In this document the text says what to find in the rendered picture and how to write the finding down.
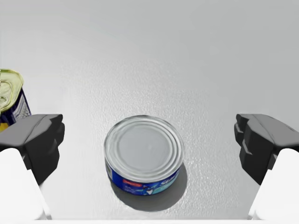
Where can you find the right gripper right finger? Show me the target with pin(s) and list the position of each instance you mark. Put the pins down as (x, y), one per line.
(261, 149)

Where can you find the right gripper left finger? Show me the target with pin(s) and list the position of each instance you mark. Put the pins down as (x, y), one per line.
(35, 144)

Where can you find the green and blue rectangular can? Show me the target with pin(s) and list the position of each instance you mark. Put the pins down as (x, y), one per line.
(11, 93)

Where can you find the blue flat can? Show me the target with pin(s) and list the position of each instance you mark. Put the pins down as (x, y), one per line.
(143, 154)

